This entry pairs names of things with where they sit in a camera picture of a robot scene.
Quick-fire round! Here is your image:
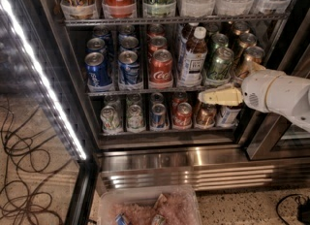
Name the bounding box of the bottom front gold can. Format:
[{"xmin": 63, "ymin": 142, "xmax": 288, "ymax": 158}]
[{"xmin": 196, "ymin": 104, "xmax": 216, "ymax": 126}]

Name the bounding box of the white-green can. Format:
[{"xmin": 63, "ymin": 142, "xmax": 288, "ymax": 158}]
[
  {"xmin": 100, "ymin": 106, "xmax": 121, "ymax": 133},
  {"xmin": 127, "ymin": 105, "xmax": 144, "ymax": 129}
]

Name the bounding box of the middle wire shelf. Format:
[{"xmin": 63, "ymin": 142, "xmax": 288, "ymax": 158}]
[{"xmin": 86, "ymin": 85, "xmax": 215, "ymax": 97}]

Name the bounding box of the gold soda can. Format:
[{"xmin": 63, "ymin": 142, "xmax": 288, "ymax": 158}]
[
  {"xmin": 232, "ymin": 33, "xmax": 257, "ymax": 60},
  {"xmin": 235, "ymin": 46, "xmax": 264, "ymax": 79},
  {"xmin": 230, "ymin": 21, "xmax": 250, "ymax": 38}
]

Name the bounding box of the diet pepsi can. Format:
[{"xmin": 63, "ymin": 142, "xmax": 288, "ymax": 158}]
[
  {"xmin": 120, "ymin": 36, "xmax": 140, "ymax": 53},
  {"xmin": 118, "ymin": 50, "xmax": 140, "ymax": 85},
  {"xmin": 117, "ymin": 24, "xmax": 136, "ymax": 41}
]

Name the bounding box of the bottom front white-green can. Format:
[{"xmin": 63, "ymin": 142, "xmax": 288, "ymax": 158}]
[{"xmin": 100, "ymin": 106, "xmax": 121, "ymax": 133}]

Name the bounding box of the front gold soda can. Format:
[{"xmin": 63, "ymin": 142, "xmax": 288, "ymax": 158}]
[{"xmin": 235, "ymin": 46, "xmax": 264, "ymax": 79}]

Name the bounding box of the black power cable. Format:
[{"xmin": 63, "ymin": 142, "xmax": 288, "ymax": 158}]
[{"xmin": 275, "ymin": 193, "xmax": 310, "ymax": 225}]

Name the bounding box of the brown floor cable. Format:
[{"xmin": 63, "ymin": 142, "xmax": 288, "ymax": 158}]
[{"xmin": 0, "ymin": 97, "xmax": 74, "ymax": 225}]

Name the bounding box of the upper wire shelf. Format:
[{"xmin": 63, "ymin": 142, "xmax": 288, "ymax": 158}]
[{"xmin": 62, "ymin": 12, "xmax": 289, "ymax": 27}]

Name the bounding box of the glass fridge door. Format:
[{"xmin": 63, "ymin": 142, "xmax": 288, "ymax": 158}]
[{"xmin": 0, "ymin": 0, "xmax": 98, "ymax": 225}]

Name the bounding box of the green soda can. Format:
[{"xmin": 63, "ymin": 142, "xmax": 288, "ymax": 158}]
[
  {"xmin": 206, "ymin": 47, "xmax": 234, "ymax": 80},
  {"xmin": 208, "ymin": 33, "xmax": 229, "ymax": 57}
]

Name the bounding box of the bottom tea bottle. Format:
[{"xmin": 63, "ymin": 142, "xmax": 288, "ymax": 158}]
[{"xmin": 216, "ymin": 106, "xmax": 240, "ymax": 127}]

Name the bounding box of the wire shelf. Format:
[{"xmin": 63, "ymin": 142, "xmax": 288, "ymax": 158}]
[
  {"xmin": 62, "ymin": 12, "xmax": 289, "ymax": 27},
  {"xmin": 86, "ymin": 85, "xmax": 215, "ymax": 97}
]

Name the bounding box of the rear brown tea bottle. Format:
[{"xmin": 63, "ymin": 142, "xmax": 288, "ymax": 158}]
[{"xmin": 178, "ymin": 23, "xmax": 198, "ymax": 67}]

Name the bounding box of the front diet pepsi can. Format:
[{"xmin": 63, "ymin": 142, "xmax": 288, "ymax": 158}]
[{"xmin": 118, "ymin": 50, "xmax": 140, "ymax": 85}]

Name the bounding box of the front red cola can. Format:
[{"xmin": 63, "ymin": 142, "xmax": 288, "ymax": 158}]
[{"xmin": 150, "ymin": 49, "xmax": 172, "ymax": 83}]

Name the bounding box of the clear plastic bin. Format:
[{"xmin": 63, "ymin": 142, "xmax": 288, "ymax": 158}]
[{"xmin": 98, "ymin": 185, "xmax": 202, "ymax": 225}]

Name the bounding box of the bottom front red can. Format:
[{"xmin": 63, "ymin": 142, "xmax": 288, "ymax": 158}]
[{"xmin": 173, "ymin": 102, "xmax": 192, "ymax": 127}]

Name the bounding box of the front brown tea bottle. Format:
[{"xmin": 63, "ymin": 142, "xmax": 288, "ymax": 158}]
[{"xmin": 179, "ymin": 26, "xmax": 207, "ymax": 84}]

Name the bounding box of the bottom front blue can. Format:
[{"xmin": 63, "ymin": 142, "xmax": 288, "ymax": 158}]
[{"xmin": 151, "ymin": 103, "xmax": 166, "ymax": 128}]

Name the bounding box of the front blue pepsi can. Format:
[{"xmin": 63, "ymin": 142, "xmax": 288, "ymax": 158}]
[{"xmin": 84, "ymin": 52, "xmax": 111, "ymax": 87}]

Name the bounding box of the brown tea bottle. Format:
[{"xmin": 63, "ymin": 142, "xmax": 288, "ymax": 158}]
[
  {"xmin": 178, "ymin": 23, "xmax": 198, "ymax": 67},
  {"xmin": 179, "ymin": 26, "xmax": 207, "ymax": 84}
]

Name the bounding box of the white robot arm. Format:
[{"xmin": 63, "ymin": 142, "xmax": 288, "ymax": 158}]
[{"xmin": 198, "ymin": 62, "xmax": 310, "ymax": 132}]

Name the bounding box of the blue pepsi can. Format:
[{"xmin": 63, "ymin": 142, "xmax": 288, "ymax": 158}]
[
  {"xmin": 86, "ymin": 38, "xmax": 107, "ymax": 54},
  {"xmin": 84, "ymin": 52, "xmax": 111, "ymax": 87},
  {"xmin": 92, "ymin": 25, "xmax": 113, "ymax": 46}
]

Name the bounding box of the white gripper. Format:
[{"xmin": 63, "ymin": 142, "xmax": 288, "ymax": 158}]
[{"xmin": 198, "ymin": 61, "xmax": 284, "ymax": 113}]

